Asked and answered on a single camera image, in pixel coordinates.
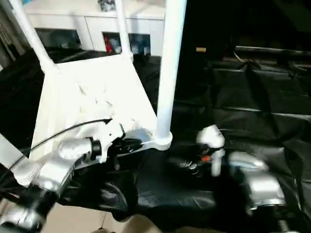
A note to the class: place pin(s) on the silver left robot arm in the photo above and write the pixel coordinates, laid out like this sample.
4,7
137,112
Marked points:
53,170

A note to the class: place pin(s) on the black work mat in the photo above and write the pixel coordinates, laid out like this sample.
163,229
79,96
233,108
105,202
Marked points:
257,121

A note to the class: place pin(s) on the red bottle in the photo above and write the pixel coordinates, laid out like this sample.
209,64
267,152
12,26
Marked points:
109,44

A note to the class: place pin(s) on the small tan label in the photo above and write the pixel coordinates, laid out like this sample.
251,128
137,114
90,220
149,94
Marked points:
200,49

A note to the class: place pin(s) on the dark low shelf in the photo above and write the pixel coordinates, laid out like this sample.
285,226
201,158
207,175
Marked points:
274,51

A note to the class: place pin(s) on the white cabinet with glass doors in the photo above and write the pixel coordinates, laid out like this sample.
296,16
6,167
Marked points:
82,22

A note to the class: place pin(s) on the black crumpled bag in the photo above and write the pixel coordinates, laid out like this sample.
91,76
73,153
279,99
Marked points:
108,5

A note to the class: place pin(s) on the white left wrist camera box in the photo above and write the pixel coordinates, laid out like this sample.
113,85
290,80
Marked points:
109,136

